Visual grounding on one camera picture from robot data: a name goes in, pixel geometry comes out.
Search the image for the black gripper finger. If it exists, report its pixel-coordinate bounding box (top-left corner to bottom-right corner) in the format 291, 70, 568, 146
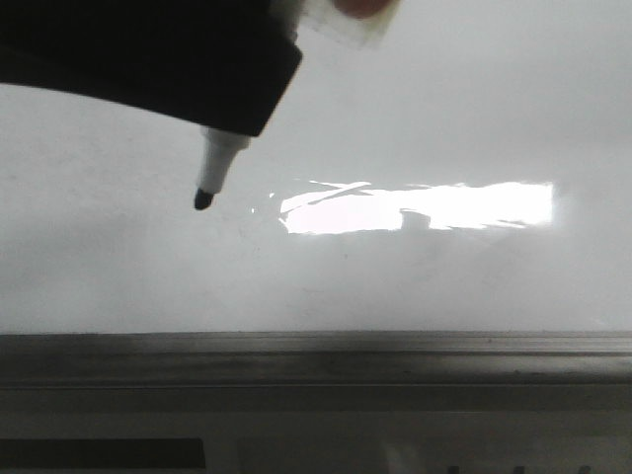
1, 1, 302, 136

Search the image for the black white whiteboard marker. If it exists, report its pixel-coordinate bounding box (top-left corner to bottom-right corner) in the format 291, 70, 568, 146
194, 0, 401, 211

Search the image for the white whiteboard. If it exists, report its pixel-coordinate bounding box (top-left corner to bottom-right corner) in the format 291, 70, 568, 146
1, 1, 631, 411

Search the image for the black label strip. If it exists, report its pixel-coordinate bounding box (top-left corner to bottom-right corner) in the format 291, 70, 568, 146
1, 438, 206, 469

